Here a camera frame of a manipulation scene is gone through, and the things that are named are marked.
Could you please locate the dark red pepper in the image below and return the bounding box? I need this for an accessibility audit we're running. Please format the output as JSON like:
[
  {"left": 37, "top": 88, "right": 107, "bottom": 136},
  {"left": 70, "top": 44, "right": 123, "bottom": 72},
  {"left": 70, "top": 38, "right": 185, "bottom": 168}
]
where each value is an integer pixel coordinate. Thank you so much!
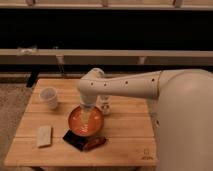
[{"left": 84, "top": 137, "right": 107, "bottom": 151}]

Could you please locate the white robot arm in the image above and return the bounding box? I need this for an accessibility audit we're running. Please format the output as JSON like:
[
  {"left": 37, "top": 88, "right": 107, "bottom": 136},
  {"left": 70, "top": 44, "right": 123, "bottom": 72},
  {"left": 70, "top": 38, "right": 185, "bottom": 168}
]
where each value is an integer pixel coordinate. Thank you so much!
[{"left": 78, "top": 68, "right": 213, "bottom": 171}]

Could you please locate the orange bowl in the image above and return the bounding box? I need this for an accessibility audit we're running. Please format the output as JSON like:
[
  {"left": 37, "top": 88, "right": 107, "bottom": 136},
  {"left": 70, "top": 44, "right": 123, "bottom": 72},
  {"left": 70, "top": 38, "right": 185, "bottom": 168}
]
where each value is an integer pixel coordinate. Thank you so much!
[{"left": 68, "top": 106, "right": 104, "bottom": 137}]

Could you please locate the small white shaker bottle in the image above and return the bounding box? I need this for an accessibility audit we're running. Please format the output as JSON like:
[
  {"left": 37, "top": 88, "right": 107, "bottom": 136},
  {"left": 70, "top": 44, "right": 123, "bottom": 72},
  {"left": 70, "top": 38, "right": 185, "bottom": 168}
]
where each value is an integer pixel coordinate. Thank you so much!
[{"left": 100, "top": 95, "right": 110, "bottom": 115}]

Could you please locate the black square coaster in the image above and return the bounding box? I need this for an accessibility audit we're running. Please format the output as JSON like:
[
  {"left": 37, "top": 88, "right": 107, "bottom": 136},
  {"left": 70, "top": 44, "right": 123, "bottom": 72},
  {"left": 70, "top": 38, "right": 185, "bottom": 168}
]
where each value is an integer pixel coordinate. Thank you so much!
[{"left": 63, "top": 130, "right": 88, "bottom": 151}]

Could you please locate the wooden side table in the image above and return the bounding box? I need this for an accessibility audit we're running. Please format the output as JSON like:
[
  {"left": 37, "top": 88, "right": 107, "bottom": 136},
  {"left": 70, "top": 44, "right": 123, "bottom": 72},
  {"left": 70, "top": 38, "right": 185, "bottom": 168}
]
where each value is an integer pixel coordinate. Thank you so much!
[{"left": 4, "top": 79, "right": 157, "bottom": 167}]

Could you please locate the beige sponge block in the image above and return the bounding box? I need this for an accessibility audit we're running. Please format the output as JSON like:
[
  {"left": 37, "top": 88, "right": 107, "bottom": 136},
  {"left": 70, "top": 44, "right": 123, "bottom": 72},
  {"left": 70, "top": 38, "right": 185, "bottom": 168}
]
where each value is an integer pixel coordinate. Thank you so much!
[{"left": 37, "top": 125, "right": 52, "bottom": 148}]

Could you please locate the wooden rail fence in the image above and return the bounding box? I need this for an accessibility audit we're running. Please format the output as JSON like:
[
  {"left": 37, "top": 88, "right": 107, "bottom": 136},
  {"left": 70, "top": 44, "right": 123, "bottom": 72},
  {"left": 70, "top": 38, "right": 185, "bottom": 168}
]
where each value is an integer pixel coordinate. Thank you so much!
[{"left": 0, "top": 0, "right": 213, "bottom": 87}]

